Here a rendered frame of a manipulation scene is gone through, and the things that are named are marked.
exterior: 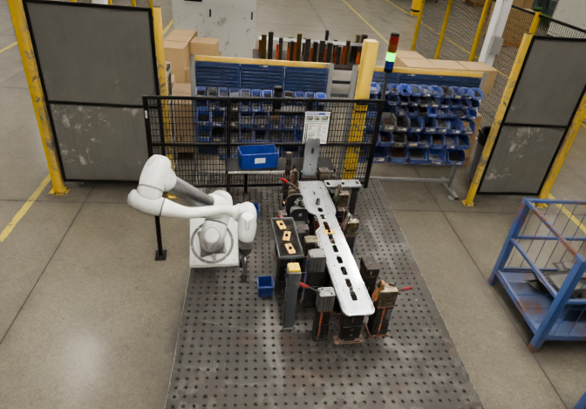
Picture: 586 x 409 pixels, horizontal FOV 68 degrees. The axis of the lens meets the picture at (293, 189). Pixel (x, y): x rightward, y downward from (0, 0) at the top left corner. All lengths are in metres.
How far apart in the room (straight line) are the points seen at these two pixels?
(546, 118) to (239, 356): 4.21
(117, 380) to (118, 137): 2.46
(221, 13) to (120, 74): 4.86
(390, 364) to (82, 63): 3.69
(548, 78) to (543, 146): 0.84
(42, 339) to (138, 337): 0.67
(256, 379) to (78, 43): 3.38
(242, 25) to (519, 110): 5.70
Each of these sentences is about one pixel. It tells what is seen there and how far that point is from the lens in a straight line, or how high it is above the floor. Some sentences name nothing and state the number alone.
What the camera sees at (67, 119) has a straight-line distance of 4.94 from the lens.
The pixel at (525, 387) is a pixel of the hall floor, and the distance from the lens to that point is 3.86.
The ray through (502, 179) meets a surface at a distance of 5.69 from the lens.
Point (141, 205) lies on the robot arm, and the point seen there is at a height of 1.42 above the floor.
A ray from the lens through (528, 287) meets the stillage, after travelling 4.45.
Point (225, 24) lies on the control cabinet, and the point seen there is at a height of 0.90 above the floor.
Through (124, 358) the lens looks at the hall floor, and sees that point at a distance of 3.53.
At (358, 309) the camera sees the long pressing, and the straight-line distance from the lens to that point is 2.45.
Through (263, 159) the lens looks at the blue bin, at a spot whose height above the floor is 1.11.
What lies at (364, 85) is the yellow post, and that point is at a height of 1.65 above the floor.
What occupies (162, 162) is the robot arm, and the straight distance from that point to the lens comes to 2.45.
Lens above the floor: 2.74
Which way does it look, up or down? 32 degrees down
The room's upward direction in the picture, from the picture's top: 5 degrees clockwise
